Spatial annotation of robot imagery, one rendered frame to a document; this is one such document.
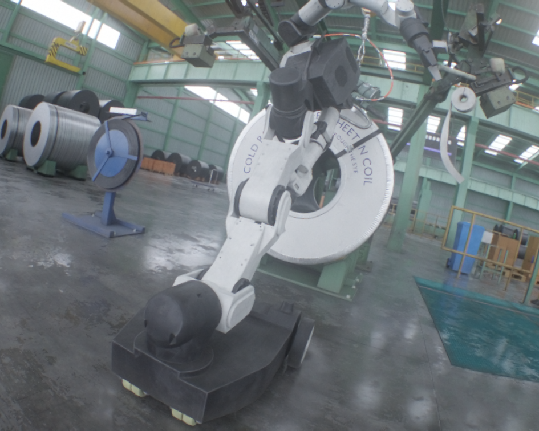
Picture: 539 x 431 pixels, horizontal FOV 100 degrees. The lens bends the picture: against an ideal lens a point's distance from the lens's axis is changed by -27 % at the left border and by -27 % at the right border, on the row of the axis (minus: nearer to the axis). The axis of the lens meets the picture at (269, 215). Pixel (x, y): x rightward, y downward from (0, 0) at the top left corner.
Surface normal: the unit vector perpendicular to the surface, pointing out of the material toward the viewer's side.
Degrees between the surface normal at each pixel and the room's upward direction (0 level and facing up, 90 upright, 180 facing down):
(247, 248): 50
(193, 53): 89
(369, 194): 90
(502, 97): 89
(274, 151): 63
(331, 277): 90
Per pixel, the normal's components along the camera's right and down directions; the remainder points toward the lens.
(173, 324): 0.00, -0.21
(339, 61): 0.67, 0.22
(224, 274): 0.00, -0.77
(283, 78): -0.13, -0.51
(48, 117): -0.38, -0.01
